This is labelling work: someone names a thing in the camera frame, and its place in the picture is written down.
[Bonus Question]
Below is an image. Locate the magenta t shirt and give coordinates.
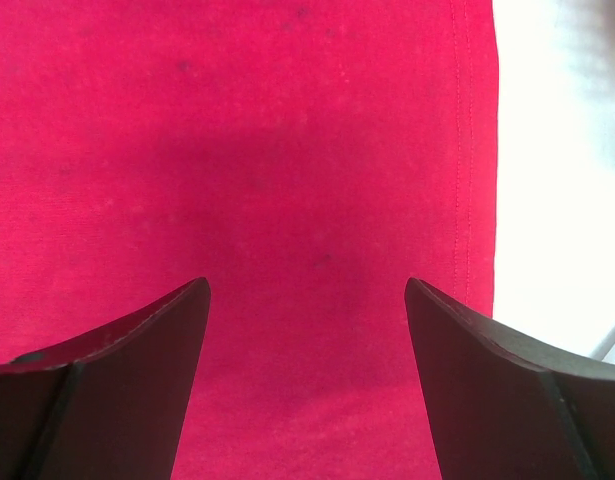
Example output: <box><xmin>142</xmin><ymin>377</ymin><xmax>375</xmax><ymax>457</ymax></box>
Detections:
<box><xmin>0</xmin><ymin>1</ymin><xmax>498</xmax><ymax>479</ymax></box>

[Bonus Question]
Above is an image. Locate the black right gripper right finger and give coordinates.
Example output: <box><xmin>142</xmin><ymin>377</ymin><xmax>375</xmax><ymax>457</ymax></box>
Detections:
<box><xmin>405</xmin><ymin>278</ymin><xmax>615</xmax><ymax>480</ymax></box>

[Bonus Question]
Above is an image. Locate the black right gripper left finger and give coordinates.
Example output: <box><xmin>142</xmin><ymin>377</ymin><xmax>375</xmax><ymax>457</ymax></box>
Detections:
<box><xmin>0</xmin><ymin>278</ymin><xmax>211</xmax><ymax>479</ymax></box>

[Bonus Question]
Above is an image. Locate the white t shirt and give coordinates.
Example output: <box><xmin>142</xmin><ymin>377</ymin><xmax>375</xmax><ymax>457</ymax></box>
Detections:
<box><xmin>493</xmin><ymin>1</ymin><xmax>615</xmax><ymax>364</ymax></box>

